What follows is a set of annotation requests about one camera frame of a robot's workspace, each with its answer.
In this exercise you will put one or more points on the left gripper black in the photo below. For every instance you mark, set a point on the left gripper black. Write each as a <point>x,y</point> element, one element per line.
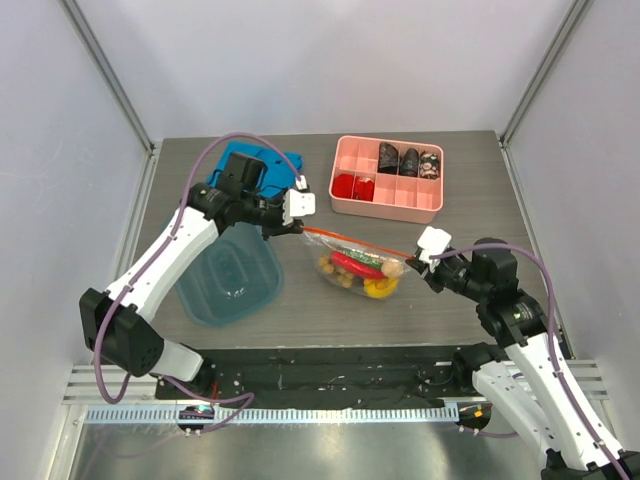
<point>278,228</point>

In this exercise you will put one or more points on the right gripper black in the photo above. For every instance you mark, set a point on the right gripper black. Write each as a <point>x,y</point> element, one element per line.
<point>429,270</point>

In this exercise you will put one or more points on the garlic bulb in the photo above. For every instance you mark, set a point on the garlic bulb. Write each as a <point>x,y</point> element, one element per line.
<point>392,268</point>

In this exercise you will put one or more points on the yellow lemon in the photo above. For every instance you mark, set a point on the yellow lemon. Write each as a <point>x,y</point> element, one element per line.
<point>380,288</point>

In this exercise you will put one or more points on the red chili pepper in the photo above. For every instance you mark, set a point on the red chili pepper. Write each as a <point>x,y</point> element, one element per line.
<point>354,267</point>

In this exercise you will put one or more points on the green chili pepper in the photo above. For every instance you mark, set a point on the green chili pepper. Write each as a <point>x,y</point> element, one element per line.
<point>373,260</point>

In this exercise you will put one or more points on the clear zip bag orange zipper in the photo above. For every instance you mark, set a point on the clear zip bag orange zipper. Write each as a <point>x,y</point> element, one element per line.
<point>322,242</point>

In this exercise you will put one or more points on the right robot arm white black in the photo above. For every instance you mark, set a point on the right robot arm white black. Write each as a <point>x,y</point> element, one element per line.
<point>523,373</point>

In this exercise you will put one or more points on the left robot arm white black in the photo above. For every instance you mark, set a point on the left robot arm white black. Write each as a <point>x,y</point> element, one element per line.
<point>116,322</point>

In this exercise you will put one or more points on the teal plastic food tray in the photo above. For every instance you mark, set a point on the teal plastic food tray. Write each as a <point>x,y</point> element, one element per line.
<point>235,277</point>

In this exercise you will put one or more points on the blue folded cloth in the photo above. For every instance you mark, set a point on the blue folded cloth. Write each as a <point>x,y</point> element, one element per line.
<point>278,175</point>

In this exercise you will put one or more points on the red rolled sock right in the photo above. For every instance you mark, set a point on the red rolled sock right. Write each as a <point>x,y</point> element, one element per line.
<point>363,189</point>

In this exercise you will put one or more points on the pink compartment organizer box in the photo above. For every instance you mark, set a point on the pink compartment organizer box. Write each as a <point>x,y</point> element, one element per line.
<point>399,198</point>

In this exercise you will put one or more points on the floral rolled sock right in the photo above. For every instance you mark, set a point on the floral rolled sock right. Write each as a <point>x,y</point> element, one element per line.
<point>429,166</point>

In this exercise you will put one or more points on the black rolled sock middle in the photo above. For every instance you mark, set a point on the black rolled sock middle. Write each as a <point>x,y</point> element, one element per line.
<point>409,163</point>

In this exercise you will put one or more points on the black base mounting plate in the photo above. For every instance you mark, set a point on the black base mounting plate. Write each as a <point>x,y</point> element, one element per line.
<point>323,378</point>

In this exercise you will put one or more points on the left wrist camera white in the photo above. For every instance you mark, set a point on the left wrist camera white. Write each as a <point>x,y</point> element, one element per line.
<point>298,202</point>

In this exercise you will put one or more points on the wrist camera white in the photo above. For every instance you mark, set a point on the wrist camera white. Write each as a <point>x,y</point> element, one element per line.
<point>298,202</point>
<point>432,243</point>

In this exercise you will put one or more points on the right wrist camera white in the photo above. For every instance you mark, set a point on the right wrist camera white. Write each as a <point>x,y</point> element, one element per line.
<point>432,243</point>

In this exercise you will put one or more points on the slotted cable duct rail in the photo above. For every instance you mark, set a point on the slotted cable duct rail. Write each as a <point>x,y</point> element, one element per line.
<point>192,414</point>

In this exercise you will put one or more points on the left aluminium frame post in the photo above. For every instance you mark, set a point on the left aluminium frame post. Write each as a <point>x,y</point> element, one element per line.
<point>101,61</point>

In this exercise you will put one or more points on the aluminium frame post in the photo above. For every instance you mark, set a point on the aluminium frame post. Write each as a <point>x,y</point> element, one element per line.
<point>571,21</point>
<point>101,61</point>

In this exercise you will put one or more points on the right aluminium frame post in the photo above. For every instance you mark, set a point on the right aluminium frame post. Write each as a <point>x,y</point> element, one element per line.
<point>571,21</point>

